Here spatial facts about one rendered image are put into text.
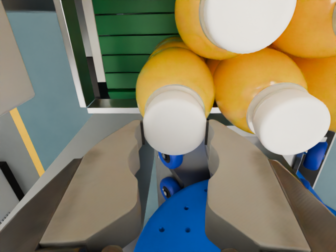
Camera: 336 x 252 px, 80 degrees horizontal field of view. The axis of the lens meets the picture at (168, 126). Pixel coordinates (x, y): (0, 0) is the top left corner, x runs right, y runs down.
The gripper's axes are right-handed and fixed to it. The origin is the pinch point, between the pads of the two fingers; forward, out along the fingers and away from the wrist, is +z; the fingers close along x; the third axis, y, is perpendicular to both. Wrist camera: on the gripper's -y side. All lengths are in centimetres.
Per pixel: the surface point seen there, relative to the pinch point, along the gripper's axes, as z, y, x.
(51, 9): 21.5, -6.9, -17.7
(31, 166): 109, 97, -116
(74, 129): 109, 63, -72
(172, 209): 6.9, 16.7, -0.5
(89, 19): 18.8, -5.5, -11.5
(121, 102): 12.3, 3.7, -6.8
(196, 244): 2.3, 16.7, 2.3
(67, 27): 10.8, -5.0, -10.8
